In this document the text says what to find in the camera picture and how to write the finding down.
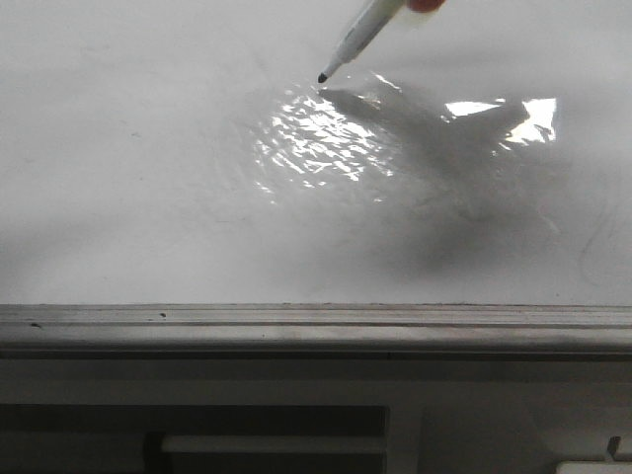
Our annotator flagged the white black whiteboard marker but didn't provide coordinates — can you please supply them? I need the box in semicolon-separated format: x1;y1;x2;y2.
317;0;405;84

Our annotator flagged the red magnet taped to marker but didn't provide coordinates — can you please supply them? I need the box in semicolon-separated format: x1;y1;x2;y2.
399;0;445;28

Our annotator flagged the white whiteboard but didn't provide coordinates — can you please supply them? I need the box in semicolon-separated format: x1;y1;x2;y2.
1;1;631;305

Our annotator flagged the white marker tray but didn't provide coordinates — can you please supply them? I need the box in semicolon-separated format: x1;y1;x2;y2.
555;460;632;474

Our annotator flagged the aluminium whiteboard frame rail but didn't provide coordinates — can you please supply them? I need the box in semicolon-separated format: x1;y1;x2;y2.
1;303;631;356

